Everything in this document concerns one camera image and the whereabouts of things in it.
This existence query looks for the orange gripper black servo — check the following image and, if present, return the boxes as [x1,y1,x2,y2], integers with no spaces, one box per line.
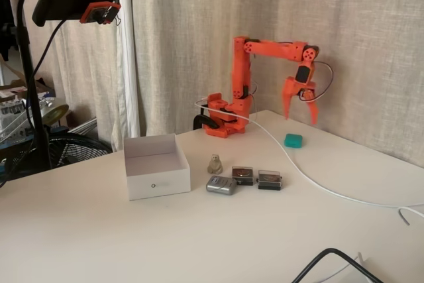
[281,63,321,127]

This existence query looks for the green cube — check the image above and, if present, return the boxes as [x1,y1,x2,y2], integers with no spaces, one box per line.
[284,133,304,148]

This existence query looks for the white cardboard box bin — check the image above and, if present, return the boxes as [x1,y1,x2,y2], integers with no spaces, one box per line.
[123,133,192,201]

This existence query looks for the black box clear lid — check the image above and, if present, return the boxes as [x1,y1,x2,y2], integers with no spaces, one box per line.
[231,166,255,187]
[257,169,284,191]

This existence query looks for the black table clamp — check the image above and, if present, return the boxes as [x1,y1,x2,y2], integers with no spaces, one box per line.
[193,113,221,131]

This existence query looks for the small beige bear figurine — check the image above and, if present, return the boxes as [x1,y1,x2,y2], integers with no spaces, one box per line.
[207,152,223,175]

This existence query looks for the beige curtain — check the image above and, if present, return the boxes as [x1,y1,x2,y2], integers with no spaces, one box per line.
[132,0,424,168]

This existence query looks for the small silver tin case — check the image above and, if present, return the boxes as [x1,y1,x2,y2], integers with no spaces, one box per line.
[205,175,238,194]

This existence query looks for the white slatted rack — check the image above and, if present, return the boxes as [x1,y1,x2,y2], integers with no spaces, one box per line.
[68,116,99,135]

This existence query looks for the black floor fan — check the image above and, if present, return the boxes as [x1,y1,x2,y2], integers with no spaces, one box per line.
[48,132,113,168]

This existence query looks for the beige round lamp head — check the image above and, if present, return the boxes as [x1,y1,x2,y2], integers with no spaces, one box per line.
[41,103,70,127]

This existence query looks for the black gooseneck stand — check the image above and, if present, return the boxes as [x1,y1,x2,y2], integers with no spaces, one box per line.
[16,0,69,173]

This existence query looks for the brown cardboard box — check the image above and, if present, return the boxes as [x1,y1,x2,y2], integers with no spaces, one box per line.
[0,60,56,105]

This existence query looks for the pile of white packages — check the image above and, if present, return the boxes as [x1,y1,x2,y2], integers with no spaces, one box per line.
[0,97,38,141]

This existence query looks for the dark hanging clothes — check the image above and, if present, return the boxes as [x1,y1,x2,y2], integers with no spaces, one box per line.
[0,0,21,62]

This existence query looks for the thin robot servo wire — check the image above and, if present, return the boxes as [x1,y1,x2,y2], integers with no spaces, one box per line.
[309,60,335,102]

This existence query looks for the long white cable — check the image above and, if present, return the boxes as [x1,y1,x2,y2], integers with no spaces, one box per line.
[194,99,424,209]

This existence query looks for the curved black cable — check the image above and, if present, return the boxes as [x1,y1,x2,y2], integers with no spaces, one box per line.
[291,247,385,283]

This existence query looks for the short white cable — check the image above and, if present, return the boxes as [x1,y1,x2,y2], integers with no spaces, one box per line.
[397,207,424,226]

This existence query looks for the overhead camera on stand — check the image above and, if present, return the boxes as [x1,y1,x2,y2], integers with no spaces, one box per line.
[6,0,142,151]

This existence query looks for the orange camera module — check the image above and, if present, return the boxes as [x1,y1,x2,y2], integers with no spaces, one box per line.
[79,1,122,26]

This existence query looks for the black camera holder bar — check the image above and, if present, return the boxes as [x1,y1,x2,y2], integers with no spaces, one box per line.
[31,0,121,27]

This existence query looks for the black camera cable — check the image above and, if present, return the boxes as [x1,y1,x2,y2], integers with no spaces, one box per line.
[0,17,69,190]

